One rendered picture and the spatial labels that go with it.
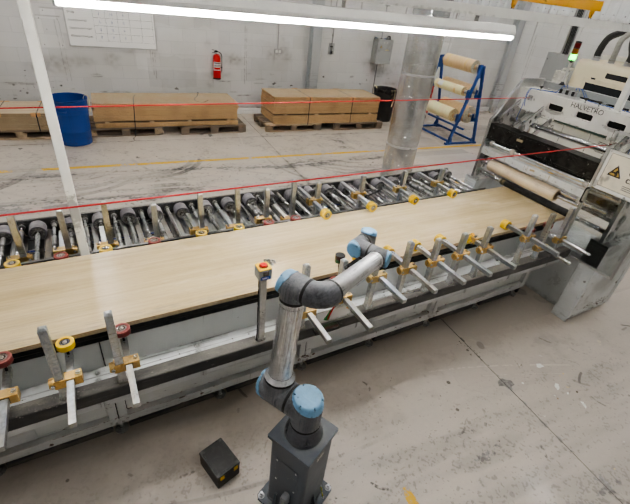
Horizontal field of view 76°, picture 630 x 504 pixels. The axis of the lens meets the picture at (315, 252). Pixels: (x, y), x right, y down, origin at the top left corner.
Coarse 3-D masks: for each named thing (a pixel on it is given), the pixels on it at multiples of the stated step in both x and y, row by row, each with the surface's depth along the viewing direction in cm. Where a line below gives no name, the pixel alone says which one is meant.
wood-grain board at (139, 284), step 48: (480, 192) 408; (192, 240) 281; (240, 240) 287; (288, 240) 294; (336, 240) 301; (384, 240) 308; (432, 240) 315; (0, 288) 221; (48, 288) 225; (96, 288) 229; (144, 288) 234; (192, 288) 238; (240, 288) 242; (0, 336) 194
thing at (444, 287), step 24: (504, 264) 335; (528, 264) 343; (456, 288) 307; (384, 312) 277; (312, 336) 254; (192, 360) 219; (216, 360) 224; (96, 384) 200; (120, 384) 202; (144, 384) 208; (24, 408) 186; (48, 408) 187
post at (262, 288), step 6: (258, 282) 213; (264, 282) 213; (258, 288) 216; (264, 288) 215; (258, 294) 218; (264, 294) 218; (258, 300) 220; (264, 300) 220; (258, 306) 222; (264, 306) 222; (258, 312) 225; (264, 312) 225; (258, 318) 228; (264, 318) 227; (258, 324) 229; (264, 324) 230; (258, 330) 232; (264, 330) 233; (258, 336) 234; (264, 336) 236
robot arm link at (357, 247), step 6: (360, 234) 219; (354, 240) 212; (360, 240) 212; (366, 240) 215; (348, 246) 212; (354, 246) 210; (360, 246) 210; (366, 246) 209; (348, 252) 214; (354, 252) 211; (360, 252) 209
